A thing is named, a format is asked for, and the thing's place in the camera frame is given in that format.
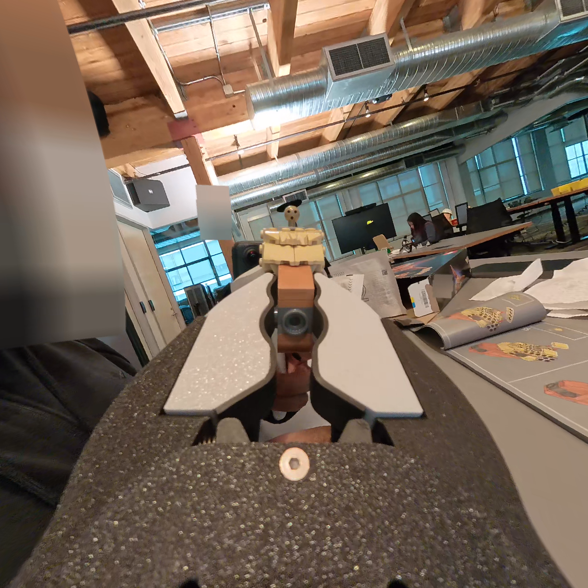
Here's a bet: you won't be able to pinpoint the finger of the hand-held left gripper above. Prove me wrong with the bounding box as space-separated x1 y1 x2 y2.
232 267 271 294

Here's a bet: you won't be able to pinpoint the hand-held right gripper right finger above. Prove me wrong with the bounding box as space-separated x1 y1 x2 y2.
310 272 424 420

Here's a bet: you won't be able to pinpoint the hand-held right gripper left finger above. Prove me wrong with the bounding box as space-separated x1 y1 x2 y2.
163 272 279 420

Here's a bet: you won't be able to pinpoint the tan brick model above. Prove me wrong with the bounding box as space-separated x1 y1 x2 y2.
259 204 328 354

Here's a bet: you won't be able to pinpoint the grey desk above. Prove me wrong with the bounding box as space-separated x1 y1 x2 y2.
317 250 588 588

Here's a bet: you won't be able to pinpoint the wooden pillar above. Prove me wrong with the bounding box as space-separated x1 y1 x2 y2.
179 134 221 186

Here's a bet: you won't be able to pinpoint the dark printed kit box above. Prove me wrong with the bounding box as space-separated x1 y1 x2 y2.
391 250 472 287

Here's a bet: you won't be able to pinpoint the black monitor screen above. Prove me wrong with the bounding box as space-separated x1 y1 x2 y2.
332 203 398 256

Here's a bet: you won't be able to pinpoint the grey instruction booklet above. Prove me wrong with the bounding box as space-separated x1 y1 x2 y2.
412 291 588 442

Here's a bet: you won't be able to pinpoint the flattened white paper bags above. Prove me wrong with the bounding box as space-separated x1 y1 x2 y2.
469 259 545 303

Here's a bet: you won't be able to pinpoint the person's black jacket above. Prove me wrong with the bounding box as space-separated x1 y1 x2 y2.
0 338 140 588

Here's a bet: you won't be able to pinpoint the white dotted paper sheet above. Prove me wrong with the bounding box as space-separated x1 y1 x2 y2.
526 259 588 319

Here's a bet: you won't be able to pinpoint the grey ceiling vent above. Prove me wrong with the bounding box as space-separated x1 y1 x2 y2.
323 34 395 85

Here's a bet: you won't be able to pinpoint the wooden rim table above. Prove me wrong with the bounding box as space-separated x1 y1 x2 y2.
531 179 588 247

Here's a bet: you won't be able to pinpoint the black wall speaker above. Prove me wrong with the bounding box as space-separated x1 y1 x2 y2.
124 178 172 213

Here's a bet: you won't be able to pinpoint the silver ceiling duct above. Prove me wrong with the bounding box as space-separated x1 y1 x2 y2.
219 9 588 210

